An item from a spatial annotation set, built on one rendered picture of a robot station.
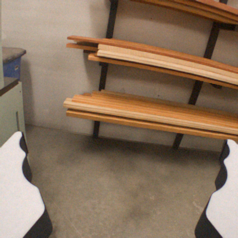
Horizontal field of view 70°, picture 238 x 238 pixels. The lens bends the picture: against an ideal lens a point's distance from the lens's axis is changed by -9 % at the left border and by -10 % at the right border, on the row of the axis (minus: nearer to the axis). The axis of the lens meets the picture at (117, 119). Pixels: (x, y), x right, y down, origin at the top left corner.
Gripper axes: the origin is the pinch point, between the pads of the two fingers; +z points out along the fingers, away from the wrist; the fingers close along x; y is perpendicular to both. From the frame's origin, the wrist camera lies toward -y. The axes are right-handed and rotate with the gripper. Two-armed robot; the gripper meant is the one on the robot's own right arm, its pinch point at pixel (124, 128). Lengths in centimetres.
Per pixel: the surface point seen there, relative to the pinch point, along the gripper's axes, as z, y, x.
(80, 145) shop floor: 154, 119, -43
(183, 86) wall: 179, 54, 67
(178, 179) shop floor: 122, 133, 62
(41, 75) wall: 176, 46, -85
